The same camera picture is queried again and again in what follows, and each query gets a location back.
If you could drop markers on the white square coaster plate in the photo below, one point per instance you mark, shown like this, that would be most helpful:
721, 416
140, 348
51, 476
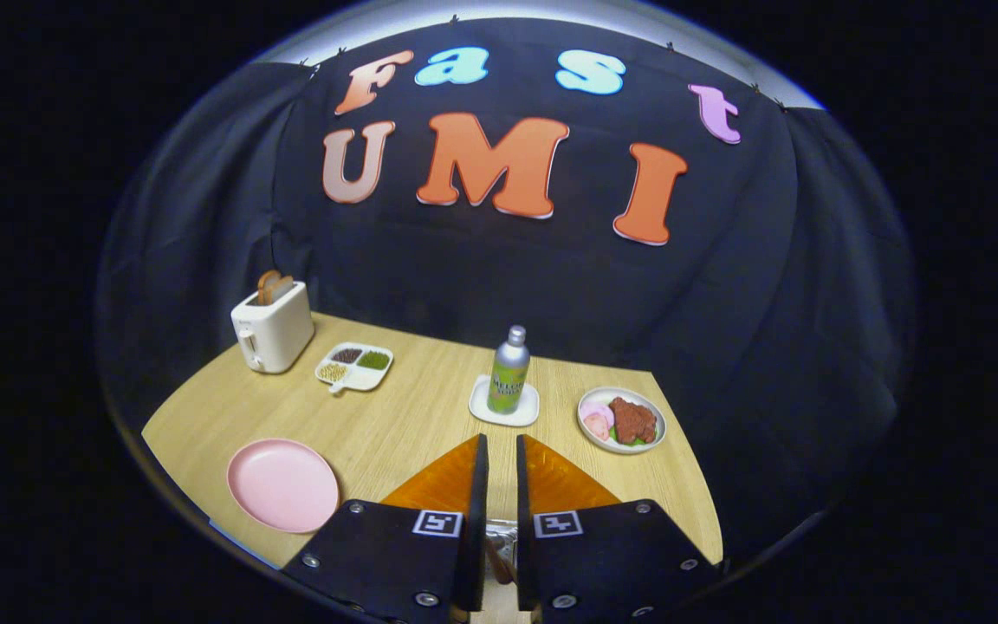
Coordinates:
477, 407

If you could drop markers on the white toaster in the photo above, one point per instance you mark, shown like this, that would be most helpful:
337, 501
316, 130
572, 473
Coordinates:
278, 334

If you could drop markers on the green label metal bottle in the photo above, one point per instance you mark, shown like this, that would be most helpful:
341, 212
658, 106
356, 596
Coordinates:
509, 381

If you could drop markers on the pile of green beans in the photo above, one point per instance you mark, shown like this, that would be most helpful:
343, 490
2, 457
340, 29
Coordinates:
373, 360

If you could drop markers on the white divided snack tray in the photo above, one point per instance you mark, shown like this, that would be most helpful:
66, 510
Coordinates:
369, 380

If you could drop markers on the white oval food plate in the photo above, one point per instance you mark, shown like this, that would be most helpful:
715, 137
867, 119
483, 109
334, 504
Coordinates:
638, 394

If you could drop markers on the green lettuce leaf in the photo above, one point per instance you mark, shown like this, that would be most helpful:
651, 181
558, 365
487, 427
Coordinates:
612, 436

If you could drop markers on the pile of yellow beans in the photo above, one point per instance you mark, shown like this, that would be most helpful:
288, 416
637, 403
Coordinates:
333, 372

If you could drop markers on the pile of dark beans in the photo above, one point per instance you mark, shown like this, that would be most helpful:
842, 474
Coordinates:
346, 354

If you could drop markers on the pink ham slice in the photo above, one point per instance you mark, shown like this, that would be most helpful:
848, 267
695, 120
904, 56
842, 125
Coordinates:
596, 426
600, 412

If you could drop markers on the brown toast slice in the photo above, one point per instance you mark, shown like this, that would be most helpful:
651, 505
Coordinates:
284, 286
267, 286

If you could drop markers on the row of cloth clips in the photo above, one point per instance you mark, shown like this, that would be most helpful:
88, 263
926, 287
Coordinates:
453, 18

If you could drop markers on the pink round plate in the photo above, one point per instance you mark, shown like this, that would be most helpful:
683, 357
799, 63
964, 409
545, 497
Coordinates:
282, 485

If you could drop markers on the black backdrop cloth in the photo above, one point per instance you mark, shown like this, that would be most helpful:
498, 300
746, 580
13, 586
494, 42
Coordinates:
767, 303

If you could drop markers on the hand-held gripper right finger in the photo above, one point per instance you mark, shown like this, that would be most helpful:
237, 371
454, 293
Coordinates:
523, 494

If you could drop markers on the brown fried meat piece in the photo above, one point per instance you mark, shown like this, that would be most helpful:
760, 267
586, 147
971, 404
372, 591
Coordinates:
633, 420

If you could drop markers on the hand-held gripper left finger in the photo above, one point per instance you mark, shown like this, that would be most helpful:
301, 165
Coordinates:
477, 494

